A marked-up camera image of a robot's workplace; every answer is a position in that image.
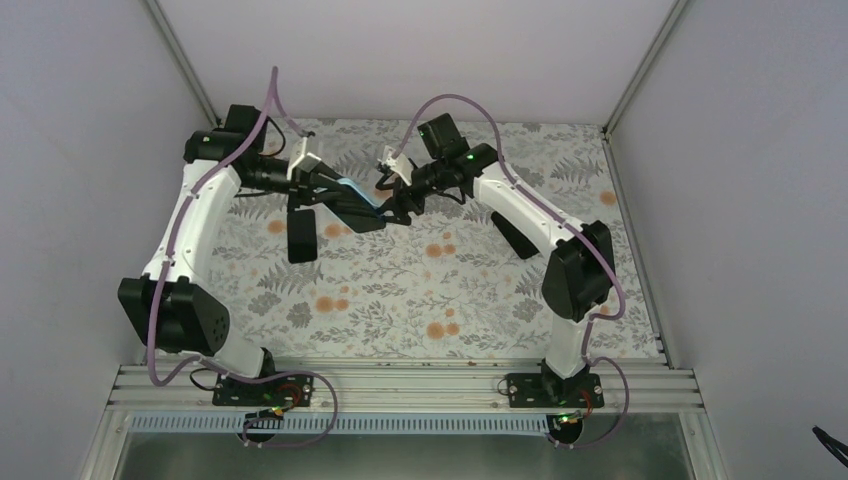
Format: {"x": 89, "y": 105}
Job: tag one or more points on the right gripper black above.
{"x": 405, "y": 195}

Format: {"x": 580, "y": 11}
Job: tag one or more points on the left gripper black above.
{"x": 301, "y": 183}

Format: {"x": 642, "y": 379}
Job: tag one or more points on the black bare phone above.
{"x": 302, "y": 236}

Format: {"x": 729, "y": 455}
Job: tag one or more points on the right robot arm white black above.
{"x": 580, "y": 259}

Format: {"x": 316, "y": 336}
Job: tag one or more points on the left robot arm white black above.
{"x": 177, "y": 319}

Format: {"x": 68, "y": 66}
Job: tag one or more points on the floral patterned table mat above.
{"x": 447, "y": 286}

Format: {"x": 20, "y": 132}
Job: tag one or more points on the black object at right edge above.
{"x": 832, "y": 445}

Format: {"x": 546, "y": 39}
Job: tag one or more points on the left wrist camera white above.
{"x": 305, "y": 156}

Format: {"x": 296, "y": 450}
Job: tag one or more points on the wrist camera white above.
{"x": 305, "y": 156}
{"x": 393, "y": 162}

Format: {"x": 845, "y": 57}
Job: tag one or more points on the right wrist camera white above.
{"x": 393, "y": 162}

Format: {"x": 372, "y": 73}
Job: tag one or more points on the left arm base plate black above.
{"x": 291, "y": 390}

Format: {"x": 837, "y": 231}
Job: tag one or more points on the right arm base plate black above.
{"x": 535, "y": 390}

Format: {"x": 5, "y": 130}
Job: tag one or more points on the left aluminium frame post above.
{"x": 181, "y": 59}

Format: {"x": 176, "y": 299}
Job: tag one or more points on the aluminium frame post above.
{"x": 181, "y": 59}
{"x": 658, "y": 43}

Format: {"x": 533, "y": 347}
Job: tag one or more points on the slotted grey cable duct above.
{"x": 345, "y": 423}

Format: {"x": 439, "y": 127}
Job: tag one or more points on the aluminium rail front frame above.
{"x": 425, "y": 386}

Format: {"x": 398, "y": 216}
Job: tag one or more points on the right aluminium frame post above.
{"x": 658, "y": 43}

